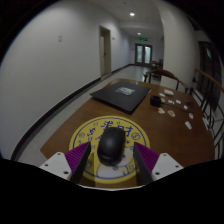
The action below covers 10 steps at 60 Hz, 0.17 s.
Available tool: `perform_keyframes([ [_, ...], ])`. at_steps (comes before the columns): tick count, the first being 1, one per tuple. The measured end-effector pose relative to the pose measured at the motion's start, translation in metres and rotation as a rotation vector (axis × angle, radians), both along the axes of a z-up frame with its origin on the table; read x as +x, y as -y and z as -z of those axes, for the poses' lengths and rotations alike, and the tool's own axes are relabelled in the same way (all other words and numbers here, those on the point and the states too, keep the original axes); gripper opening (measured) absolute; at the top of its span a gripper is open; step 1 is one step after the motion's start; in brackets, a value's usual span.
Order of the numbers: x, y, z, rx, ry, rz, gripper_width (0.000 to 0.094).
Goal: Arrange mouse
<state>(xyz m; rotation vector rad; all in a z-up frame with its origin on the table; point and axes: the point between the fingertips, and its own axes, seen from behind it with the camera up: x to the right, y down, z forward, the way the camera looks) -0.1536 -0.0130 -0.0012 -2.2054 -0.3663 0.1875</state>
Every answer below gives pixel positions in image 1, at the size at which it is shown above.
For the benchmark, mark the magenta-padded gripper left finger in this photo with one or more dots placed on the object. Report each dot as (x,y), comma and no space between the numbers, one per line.
(55,163)

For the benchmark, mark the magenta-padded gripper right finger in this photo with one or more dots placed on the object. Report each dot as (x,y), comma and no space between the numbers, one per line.
(165,165)

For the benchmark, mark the black computer mouse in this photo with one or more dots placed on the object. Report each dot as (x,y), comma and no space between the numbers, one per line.
(111,146)

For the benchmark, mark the yellow round mouse pad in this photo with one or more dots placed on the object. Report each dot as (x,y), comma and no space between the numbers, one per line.
(83,130)

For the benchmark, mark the small white token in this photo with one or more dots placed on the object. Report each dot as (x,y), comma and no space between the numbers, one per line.
(178,101)
(170,102)
(185,107)

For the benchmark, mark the small black box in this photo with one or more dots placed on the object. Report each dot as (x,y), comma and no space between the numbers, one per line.
(155,100)

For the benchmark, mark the white card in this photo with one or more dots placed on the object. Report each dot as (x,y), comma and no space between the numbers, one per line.
(168,92)

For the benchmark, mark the black flat desk mat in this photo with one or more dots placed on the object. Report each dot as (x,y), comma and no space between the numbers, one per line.
(113,98)

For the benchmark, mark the wooden armchair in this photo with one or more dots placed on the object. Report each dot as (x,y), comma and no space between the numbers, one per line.
(163,72)

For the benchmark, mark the black railing with wooden handrail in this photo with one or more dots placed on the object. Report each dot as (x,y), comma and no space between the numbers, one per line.
(208,78)

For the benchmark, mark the dark tall window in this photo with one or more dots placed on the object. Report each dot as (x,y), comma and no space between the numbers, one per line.
(208,73)

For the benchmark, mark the glass double door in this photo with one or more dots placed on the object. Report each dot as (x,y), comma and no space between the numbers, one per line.
(143,54)

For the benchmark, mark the pale side door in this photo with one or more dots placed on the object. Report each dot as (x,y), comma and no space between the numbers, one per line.
(106,53)

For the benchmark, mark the green exit sign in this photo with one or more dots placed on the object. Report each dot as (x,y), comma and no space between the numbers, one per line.
(143,38)

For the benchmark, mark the round ceiling lights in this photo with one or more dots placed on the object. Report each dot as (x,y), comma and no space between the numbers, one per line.
(132,14)

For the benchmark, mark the white wall switch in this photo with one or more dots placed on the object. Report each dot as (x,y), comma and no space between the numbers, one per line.
(60,38)

